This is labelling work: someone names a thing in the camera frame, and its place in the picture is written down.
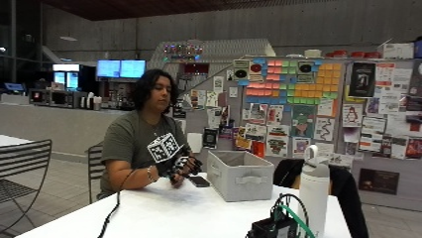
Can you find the black smartphone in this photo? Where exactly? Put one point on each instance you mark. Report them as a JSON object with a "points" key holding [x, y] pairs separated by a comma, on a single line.
{"points": [[200, 181]]}

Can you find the white marker cube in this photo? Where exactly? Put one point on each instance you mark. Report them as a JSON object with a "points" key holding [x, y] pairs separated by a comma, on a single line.
{"points": [[164, 147]]}

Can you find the grey fabric storage bin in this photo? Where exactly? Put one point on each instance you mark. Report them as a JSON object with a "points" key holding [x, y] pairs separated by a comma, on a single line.
{"points": [[240, 180]]}

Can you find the the person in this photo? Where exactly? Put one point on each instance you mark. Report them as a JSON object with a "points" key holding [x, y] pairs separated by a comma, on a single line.
{"points": [[127, 139]]}

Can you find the black metal slatted chair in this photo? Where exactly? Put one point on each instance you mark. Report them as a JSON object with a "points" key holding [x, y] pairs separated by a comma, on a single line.
{"points": [[25, 158], [94, 165]]}

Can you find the black electronic device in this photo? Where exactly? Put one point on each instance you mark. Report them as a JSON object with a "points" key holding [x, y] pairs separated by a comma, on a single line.
{"points": [[271, 228]]}

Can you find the white water bottle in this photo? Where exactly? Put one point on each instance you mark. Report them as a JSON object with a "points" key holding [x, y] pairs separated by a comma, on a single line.
{"points": [[313, 191]]}

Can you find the grey notice board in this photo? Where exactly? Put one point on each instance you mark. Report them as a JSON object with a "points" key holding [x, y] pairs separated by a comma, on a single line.
{"points": [[335, 139]]}

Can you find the grey service counter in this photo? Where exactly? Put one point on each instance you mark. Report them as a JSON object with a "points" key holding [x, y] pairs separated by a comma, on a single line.
{"points": [[52, 127]]}

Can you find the group of coloured sticky notes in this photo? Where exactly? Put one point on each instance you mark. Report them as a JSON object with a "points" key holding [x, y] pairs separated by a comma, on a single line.
{"points": [[304, 82]]}

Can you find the black jacket on chair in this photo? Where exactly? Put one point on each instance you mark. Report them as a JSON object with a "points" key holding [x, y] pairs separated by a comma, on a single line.
{"points": [[348, 191]]}

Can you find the lit drinks fridge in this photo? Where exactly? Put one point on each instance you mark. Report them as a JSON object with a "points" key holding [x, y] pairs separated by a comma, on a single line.
{"points": [[67, 77]]}

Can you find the white side table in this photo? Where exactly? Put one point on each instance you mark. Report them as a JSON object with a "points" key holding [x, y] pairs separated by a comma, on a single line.
{"points": [[11, 140]]}

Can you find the black poster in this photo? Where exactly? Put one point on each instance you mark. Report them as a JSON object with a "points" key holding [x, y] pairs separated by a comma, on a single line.
{"points": [[363, 79]]}

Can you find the group of paper flyers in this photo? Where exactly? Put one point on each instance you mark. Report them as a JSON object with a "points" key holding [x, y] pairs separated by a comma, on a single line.
{"points": [[387, 112]]}

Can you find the row of red bowls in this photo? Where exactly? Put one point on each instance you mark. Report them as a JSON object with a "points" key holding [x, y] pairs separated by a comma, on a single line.
{"points": [[352, 54]]}

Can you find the white cardboard box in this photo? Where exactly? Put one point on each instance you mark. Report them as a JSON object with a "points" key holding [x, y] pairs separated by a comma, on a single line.
{"points": [[397, 50]]}

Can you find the wall television screen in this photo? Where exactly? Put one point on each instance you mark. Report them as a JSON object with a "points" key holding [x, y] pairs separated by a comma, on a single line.
{"points": [[132, 68], [108, 68]]}

